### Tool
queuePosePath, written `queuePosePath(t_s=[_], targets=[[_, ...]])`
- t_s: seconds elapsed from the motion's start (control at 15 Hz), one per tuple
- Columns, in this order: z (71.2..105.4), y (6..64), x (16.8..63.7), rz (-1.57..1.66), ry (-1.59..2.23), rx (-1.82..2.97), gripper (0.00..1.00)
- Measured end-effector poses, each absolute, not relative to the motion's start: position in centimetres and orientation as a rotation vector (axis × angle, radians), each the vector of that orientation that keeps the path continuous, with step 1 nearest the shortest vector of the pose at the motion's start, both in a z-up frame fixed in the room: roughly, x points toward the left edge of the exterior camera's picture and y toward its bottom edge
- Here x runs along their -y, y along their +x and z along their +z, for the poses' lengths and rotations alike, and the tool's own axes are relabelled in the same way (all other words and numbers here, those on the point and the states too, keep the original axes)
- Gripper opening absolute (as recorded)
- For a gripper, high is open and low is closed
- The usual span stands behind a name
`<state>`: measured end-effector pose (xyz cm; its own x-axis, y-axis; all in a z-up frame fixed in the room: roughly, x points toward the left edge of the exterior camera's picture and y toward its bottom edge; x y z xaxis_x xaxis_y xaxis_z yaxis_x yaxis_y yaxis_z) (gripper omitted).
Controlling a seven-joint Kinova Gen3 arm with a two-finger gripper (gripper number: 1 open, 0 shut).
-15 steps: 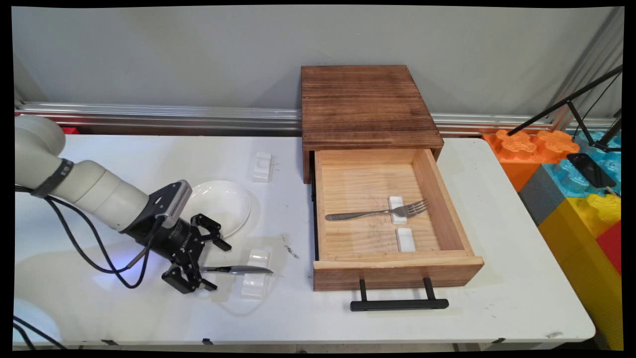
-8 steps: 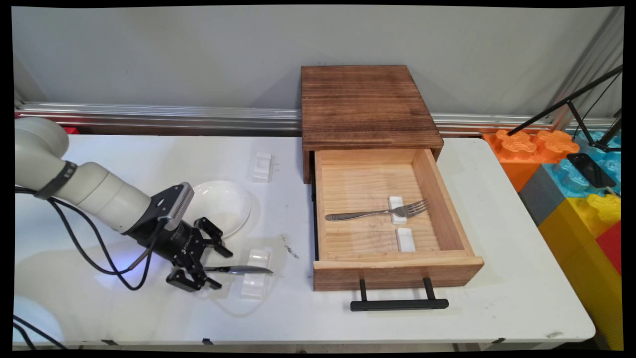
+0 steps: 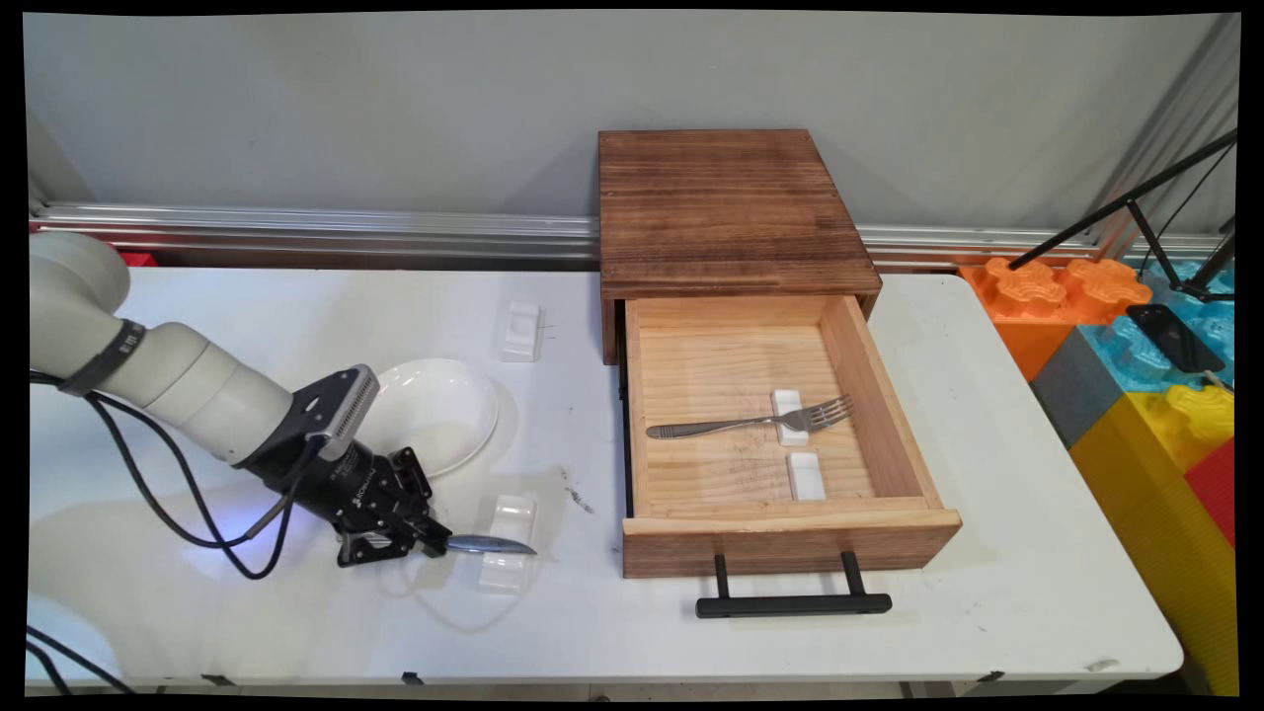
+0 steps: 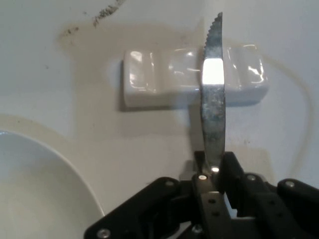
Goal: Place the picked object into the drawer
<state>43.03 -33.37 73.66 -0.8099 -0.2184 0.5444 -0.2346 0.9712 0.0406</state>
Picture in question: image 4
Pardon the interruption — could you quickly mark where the white ceramic cutlery rest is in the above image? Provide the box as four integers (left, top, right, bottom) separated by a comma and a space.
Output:
119, 44, 270, 109

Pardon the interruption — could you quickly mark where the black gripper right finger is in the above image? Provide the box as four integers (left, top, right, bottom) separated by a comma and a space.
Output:
218, 150, 319, 239

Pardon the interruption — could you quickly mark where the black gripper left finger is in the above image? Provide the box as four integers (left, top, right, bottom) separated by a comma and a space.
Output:
84, 150, 235, 239

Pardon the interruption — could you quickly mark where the silver table knife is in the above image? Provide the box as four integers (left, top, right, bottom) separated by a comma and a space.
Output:
198, 11, 227, 194

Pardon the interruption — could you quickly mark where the white ceramic plate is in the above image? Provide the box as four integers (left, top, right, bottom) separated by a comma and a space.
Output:
0, 128, 107, 239

